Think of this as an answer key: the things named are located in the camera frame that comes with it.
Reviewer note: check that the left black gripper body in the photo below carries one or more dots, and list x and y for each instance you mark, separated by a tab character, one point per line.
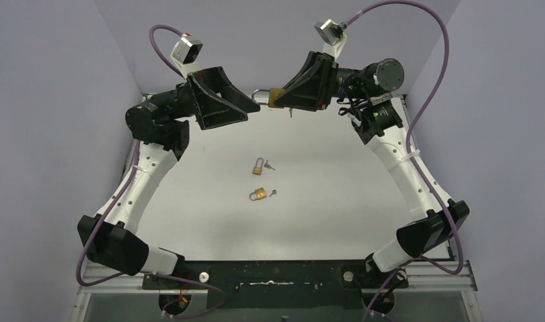
194	100

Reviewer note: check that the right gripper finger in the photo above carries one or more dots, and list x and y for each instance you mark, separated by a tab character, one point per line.
305	97
317	67

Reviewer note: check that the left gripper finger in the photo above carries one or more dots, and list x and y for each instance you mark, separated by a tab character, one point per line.
218	82
216	112

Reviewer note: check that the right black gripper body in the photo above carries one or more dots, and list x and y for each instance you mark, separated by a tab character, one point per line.
348	84

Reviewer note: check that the brass padlock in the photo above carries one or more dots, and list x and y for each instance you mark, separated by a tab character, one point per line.
267	97
258	194
258	167

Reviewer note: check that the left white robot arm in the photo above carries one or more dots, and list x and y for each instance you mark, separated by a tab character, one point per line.
161	130

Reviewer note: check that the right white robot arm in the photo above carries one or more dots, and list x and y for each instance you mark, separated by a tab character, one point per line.
435	214

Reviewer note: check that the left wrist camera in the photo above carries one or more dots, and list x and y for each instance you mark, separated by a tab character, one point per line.
184	54

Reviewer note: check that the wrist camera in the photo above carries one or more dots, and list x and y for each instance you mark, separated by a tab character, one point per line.
333	36
184	54

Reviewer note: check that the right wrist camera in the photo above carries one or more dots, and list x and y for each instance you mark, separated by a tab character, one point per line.
333	36

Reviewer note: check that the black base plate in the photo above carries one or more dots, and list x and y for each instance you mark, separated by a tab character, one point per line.
276	284

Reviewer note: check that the aluminium rail frame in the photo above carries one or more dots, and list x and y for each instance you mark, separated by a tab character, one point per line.
427	273

